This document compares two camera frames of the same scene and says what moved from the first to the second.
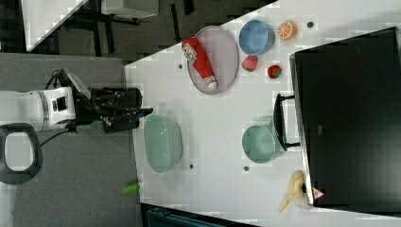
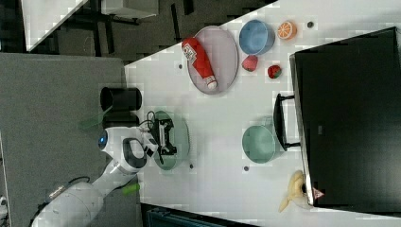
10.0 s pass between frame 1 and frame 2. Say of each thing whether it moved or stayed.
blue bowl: stayed
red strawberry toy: stayed
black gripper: moved
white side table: stayed
